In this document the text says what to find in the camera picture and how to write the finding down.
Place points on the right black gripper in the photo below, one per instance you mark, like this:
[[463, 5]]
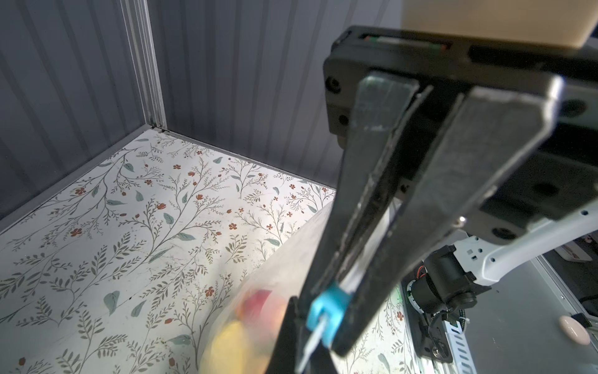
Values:
[[485, 137]]

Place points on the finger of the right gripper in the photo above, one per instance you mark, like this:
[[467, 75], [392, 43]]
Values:
[[366, 186]]

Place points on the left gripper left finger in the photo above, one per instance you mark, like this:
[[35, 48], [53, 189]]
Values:
[[283, 358]]

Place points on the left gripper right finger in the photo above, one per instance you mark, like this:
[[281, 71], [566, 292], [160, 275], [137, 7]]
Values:
[[319, 361]]

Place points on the clear zip top bag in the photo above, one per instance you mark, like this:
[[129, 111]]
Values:
[[382, 348]]

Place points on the yellow lemon toy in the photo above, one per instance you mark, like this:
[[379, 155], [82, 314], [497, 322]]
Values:
[[230, 351]]

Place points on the red strawberry toy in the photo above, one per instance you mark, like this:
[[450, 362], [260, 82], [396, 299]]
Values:
[[252, 303]]

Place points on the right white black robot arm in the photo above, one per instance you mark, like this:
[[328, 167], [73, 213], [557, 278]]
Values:
[[463, 265]]

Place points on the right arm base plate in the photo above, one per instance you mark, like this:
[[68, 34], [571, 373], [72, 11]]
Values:
[[429, 336]]

